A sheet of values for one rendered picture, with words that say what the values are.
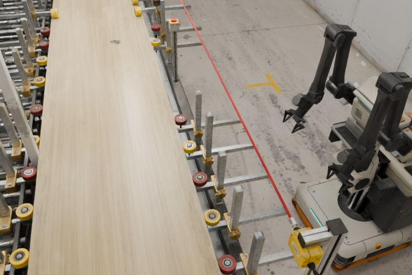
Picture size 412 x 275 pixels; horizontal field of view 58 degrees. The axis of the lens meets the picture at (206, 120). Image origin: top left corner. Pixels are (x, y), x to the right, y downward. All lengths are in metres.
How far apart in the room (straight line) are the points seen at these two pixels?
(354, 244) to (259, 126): 1.53
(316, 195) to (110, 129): 1.54
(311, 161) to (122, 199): 2.01
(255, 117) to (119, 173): 2.04
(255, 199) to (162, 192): 1.28
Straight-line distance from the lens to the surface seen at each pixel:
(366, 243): 2.78
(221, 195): 2.07
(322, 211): 2.81
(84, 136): 2.34
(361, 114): 2.21
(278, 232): 2.97
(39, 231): 1.97
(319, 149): 3.64
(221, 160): 1.88
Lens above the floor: 2.47
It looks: 42 degrees down
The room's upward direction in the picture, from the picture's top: 2 degrees clockwise
